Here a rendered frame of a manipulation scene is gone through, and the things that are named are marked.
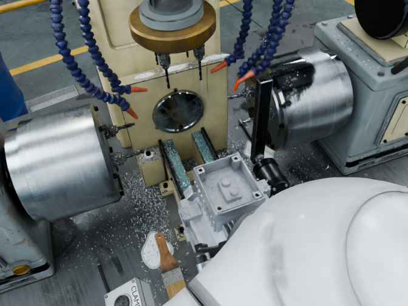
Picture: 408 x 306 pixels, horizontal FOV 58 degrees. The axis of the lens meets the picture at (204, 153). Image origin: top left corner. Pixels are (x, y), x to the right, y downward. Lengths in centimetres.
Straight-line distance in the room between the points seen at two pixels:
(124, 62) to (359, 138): 68
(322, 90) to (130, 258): 65
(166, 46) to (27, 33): 311
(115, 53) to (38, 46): 255
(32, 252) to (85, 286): 16
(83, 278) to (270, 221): 86
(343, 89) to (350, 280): 82
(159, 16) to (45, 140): 35
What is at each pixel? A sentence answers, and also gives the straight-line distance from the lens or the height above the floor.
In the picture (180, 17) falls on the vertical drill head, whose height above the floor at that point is 136.
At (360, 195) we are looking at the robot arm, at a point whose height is 157.
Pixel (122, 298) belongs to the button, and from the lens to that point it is 70.
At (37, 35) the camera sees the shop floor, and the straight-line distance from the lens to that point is 373.
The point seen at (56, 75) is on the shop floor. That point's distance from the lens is 314.
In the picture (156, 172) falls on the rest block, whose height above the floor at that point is 86.
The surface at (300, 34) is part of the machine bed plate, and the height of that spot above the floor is 80.
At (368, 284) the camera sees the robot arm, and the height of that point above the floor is 156.
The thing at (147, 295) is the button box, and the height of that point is 105.
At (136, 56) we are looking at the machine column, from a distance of 105.
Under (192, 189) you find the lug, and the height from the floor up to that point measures 109.
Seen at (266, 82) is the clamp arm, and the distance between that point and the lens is 76.
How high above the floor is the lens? 172
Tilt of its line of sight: 49 degrees down
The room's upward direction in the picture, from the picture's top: 4 degrees counter-clockwise
